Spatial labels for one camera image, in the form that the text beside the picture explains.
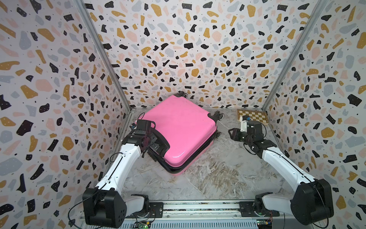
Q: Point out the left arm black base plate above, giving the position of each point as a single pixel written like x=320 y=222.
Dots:
x=154 y=211

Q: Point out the wooden chessboard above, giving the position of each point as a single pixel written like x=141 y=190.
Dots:
x=254 y=115

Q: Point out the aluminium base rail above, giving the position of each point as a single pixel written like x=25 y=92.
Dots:
x=213 y=214

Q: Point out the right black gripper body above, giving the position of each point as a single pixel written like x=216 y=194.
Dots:
x=242 y=137

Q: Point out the pink hard-shell suitcase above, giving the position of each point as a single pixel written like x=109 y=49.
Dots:
x=182 y=131

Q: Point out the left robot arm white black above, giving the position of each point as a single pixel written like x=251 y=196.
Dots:
x=104 y=205

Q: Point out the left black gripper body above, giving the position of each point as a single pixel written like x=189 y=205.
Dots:
x=151 y=138

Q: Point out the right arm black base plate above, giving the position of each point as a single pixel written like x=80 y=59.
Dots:
x=251 y=210

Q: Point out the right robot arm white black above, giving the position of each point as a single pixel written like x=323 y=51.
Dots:
x=312 y=200

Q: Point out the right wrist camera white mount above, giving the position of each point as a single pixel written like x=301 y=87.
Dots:
x=243 y=122

